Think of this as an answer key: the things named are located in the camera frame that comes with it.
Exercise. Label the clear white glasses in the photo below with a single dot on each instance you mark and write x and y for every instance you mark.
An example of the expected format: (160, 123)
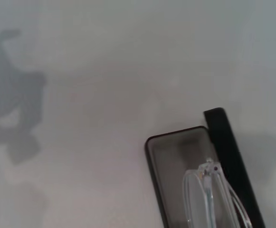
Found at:
(207, 185)

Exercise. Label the black glasses case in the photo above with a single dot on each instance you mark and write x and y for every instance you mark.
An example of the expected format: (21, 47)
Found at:
(232, 152)

